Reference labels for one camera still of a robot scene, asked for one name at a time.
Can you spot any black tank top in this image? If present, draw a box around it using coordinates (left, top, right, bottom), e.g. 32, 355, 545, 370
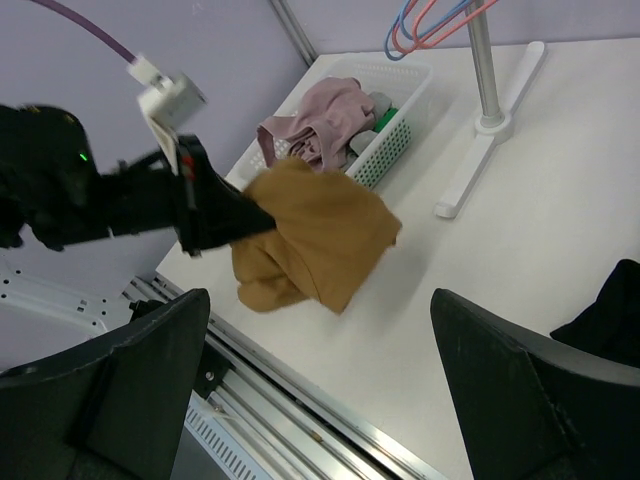
550, 259, 639, 368

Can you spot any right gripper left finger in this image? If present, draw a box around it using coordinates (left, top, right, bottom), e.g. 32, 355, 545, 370
1, 289, 210, 479

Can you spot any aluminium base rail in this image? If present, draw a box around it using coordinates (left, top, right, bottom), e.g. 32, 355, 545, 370
122, 272, 451, 480

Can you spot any white metal clothes rack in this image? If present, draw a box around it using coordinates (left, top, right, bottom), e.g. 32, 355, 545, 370
434, 1, 547, 219

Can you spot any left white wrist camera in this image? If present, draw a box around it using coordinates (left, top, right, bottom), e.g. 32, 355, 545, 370
127, 54, 207, 174

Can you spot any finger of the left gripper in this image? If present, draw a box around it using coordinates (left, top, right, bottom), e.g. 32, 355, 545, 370
199, 171, 276, 250

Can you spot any pink mauve tank top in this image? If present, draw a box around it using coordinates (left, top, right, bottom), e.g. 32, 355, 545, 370
257, 77, 374, 171

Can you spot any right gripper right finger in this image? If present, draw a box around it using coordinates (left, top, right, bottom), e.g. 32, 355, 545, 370
430, 289, 639, 479

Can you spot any green tank top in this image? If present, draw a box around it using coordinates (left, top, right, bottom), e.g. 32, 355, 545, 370
373, 107, 398, 133

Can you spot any grey tank top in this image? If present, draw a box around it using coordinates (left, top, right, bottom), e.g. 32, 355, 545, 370
342, 92, 394, 171

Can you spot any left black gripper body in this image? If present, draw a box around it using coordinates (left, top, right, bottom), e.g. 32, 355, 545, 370
94, 135, 220, 256

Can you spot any white slotted cable duct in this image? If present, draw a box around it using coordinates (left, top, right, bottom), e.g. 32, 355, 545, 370
184, 392, 276, 479

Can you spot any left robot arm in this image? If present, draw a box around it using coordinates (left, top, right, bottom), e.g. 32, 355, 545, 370
1, 105, 276, 257

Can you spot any white plastic basket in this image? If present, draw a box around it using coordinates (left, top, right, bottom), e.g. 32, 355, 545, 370
224, 53, 435, 194

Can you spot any mustard brown tank top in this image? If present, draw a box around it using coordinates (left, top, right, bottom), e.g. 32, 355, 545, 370
231, 157, 402, 314

